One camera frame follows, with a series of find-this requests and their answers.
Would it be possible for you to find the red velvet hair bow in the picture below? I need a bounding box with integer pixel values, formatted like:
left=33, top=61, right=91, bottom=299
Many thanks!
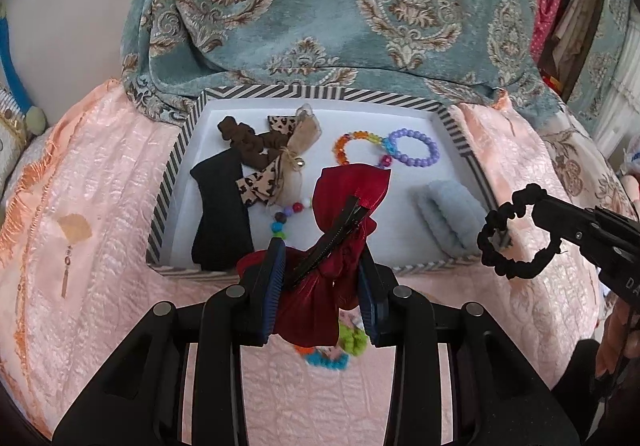
left=235, top=163, right=391, bottom=347

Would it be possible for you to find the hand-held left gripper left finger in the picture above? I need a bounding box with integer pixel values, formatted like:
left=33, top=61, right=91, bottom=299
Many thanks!
left=52, top=236, right=288, bottom=446

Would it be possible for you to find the brown scrunchie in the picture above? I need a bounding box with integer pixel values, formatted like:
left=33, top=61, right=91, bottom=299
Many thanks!
left=217, top=115, right=293, bottom=172

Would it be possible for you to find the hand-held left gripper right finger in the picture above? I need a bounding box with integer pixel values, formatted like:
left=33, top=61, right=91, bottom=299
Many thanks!
left=356, top=246, right=581, bottom=446

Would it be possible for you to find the person's right hand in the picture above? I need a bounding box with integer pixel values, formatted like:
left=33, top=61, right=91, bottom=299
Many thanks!
left=597, top=299, right=640, bottom=377

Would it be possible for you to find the leopard print hair bow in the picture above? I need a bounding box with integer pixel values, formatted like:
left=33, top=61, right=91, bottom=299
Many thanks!
left=235, top=106, right=321, bottom=207

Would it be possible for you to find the pink quilted bedspread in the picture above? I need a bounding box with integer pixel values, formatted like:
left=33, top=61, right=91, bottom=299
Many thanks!
left=0, top=79, right=606, bottom=446

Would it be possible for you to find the beige hanging garment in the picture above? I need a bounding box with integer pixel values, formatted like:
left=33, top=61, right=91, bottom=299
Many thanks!
left=550, top=0, right=608, bottom=97

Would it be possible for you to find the pink dotted garment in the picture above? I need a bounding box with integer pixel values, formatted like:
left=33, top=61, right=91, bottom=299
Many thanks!
left=530, top=0, right=568, bottom=64

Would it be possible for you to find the green and blue plush toy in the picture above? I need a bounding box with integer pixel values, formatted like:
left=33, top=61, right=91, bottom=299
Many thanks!
left=0, top=1, right=46, bottom=134

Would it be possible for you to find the purple bead bracelet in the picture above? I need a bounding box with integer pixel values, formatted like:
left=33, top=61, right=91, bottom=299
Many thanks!
left=387, top=127, right=442, bottom=168

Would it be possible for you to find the beige damask cloth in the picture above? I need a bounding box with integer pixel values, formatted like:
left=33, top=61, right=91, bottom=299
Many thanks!
left=542, top=99, right=640, bottom=222

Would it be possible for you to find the black fabric headband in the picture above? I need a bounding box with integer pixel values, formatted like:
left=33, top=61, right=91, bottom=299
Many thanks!
left=190, top=149, right=256, bottom=272

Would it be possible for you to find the striped cardboard tray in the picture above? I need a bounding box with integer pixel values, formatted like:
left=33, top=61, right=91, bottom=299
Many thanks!
left=146, top=84, right=513, bottom=279

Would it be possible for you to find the multicoloured round bead bracelet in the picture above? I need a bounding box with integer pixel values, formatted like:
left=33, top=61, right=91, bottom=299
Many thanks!
left=270, top=196, right=313, bottom=242

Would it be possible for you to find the rainbow clear bead bracelet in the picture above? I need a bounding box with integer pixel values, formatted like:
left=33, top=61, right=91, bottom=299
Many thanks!
left=334, top=130, right=391, bottom=167

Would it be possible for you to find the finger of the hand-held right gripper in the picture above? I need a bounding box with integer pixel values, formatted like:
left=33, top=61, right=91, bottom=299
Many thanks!
left=537, top=220, right=640, bottom=267
left=531, top=196, right=640, bottom=234

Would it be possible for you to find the black scrunchie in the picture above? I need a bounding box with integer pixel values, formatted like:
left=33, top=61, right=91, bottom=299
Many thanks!
left=476, top=183, right=566, bottom=281

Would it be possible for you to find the light blue fuzzy scrunchie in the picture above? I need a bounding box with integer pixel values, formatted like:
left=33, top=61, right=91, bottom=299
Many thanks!
left=411, top=179, right=493, bottom=257

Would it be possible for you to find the multicoloured pompom hair tie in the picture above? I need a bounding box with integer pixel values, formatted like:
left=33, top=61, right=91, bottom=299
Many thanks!
left=295, top=321, right=370, bottom=372

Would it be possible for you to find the floral embroidered pillow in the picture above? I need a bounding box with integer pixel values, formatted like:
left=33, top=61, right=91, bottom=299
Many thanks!
left=0, top=86, right=31, bottom=197

